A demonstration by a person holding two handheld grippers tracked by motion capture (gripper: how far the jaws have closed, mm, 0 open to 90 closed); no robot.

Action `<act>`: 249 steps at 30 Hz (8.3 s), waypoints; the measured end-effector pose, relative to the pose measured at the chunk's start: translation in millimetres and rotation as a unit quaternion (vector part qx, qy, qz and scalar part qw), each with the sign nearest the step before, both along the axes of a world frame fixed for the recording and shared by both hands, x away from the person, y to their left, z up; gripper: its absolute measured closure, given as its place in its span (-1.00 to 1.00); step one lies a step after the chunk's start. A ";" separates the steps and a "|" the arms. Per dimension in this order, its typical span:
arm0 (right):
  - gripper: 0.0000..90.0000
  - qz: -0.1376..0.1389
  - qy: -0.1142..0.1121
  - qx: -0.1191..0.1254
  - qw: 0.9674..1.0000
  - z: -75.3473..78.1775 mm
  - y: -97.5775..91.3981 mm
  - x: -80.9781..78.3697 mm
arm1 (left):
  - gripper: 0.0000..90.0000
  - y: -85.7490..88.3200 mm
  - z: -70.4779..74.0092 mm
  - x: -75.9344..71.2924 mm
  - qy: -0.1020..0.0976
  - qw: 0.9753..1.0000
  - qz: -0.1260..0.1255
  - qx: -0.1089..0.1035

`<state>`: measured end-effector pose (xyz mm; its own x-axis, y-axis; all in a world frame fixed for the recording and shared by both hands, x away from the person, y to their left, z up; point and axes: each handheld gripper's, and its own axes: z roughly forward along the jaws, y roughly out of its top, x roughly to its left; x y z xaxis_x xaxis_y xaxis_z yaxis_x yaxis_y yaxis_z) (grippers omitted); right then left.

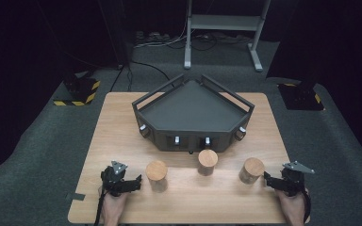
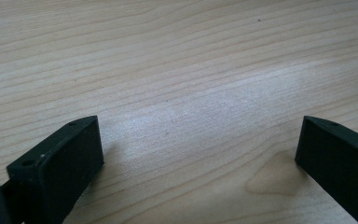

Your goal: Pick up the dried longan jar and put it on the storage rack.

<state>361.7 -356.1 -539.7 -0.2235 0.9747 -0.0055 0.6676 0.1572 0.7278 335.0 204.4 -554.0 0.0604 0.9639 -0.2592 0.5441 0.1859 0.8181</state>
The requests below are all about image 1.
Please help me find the stand base with striped tape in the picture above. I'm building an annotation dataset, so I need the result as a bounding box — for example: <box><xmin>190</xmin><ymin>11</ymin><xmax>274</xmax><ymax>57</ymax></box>
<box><xmin>277</xmin><ymin>79</ymin><xmax>325</xmax><ymax>111</ymax></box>
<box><xmin>53</xmin><ymin>73</ymin><xmax>102</xmax><ymax>107</ymax></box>

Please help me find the grey tape strip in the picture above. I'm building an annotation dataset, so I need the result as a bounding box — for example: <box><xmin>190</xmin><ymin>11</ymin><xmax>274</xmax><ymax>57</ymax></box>
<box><xmin>65</xmin><ymin>192</ymin><xmax>86</xmax><ymax>202</ymax></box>

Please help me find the black power strip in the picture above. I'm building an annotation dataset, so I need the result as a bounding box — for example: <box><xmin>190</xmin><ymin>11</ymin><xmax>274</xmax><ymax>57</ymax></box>
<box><xmin>135</xmin><ymin>30</ymin><xmax>172</xmax><ymax>44</ymax></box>

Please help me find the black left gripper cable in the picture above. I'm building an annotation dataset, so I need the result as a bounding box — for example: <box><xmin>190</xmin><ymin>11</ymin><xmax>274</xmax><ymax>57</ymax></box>
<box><xmin>93</xmin><ymin>187</ymin><xmax>107</xmax><ymax>226</ymax></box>

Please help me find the black corner shelf rack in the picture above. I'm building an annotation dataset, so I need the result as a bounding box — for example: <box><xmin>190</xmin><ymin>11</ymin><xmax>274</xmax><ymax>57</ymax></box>
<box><xmin>131</xmin><ymin>73</ymin><xmax>255</xmax><ymax>154</ymax></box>

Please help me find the black floor cable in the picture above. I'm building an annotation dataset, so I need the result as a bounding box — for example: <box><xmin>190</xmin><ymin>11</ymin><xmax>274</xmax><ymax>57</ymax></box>
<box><xmin>109</xmin><ymin>60</ymin><xmax>172</xmax><ymax>92</ymax></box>

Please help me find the glass jar with pale contents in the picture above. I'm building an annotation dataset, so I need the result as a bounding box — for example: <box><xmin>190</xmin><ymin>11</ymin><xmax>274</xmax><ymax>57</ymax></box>
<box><xmin>239</xmin><ymin>157</ymin><xmax>266</xmax><ymax>186</ymax></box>

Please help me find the glass jar with brown nuts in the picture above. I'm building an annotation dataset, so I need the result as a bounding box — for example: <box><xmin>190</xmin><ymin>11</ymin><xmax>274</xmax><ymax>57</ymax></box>
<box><xmin>144</xmin><ymin>160</ymin><xmax>169</xmax><ymax>193</ymax></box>

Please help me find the grey metal stand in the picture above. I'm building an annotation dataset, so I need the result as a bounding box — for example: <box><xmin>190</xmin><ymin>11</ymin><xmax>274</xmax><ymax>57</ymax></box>
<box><xmin>183</xmin><ymin>0</ymin><xmax>272</xmax><ymax>73</ymax></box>

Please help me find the person's left hand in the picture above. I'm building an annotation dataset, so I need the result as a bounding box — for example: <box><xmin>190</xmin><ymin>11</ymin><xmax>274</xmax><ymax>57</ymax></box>
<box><xmin>101</xmin><ymin>189</ymin><xmax>128</xmax><ymax>220</ymax></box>

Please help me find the glass jar with red contents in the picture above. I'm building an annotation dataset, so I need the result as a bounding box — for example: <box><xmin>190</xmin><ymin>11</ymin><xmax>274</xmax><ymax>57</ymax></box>
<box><xmin>197</xmin><ymin>149</ymin><xmax>219</xmax><ymax>177</ymax></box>

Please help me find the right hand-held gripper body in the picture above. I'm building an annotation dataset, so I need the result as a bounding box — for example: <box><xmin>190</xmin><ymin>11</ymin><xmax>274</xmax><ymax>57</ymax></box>
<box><xmin>277</xmin><ymin>160</ymin><xmax>315</xmax><ymax>198</ymax></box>

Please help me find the bundle of floor cables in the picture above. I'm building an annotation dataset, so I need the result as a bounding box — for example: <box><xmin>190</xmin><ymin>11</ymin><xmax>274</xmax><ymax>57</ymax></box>
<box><xmin>133</xmin><ymin>29</ymin><xmax>253</xmax><ymax>52</ymax></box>

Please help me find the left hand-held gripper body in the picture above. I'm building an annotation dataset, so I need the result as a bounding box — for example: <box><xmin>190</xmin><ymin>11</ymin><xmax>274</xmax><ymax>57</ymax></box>
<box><xmin>100</xmin><ymin>160</ymin><xmax>130</xmax><ymax>198</ymax></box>

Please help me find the person's right hand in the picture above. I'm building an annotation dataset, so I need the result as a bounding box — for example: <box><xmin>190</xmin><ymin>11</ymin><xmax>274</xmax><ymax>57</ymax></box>
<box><xmin>276</xmin><ymin>189</ymin><xmax>309</xmax><ymax>220</ymax></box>

